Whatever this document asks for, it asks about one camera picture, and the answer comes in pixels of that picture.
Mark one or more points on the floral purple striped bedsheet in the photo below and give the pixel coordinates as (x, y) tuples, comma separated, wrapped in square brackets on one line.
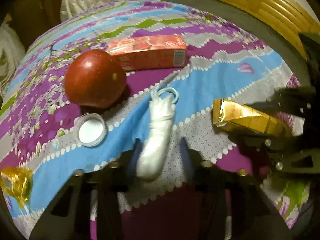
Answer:
[(229, 55)]

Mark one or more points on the striped grey white shirt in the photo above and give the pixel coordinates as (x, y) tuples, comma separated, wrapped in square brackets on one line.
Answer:
[(12, 52)]

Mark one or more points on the gold foil box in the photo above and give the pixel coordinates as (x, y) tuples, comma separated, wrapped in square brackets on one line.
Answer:
[(233, 116)]

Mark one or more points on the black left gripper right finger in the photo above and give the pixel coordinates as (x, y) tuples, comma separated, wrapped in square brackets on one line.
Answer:
[(233, 206)]

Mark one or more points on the red carton box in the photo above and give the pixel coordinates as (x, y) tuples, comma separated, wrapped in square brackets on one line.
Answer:
[(149, 52)]

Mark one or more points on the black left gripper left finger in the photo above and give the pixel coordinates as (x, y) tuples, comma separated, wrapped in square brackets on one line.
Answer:
[(67, 215)]

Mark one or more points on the white plastic bag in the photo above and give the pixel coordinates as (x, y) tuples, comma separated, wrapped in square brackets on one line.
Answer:
[(154, 152)]

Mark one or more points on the yellow crinkled snack wrapper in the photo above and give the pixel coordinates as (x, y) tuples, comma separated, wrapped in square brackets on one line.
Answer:
[(17, 182)]

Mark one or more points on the wooden bed headboard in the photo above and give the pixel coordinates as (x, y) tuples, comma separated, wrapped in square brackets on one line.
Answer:
[(286, 17)]

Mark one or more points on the clear plastic lid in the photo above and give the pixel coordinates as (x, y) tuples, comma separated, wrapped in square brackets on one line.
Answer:
[(89, 129)]

